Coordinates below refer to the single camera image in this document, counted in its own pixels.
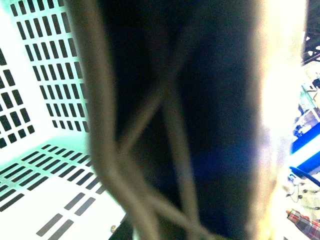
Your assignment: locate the light blue plastic basket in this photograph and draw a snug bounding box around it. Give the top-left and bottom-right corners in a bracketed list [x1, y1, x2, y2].
[0, 0, 137, 240]

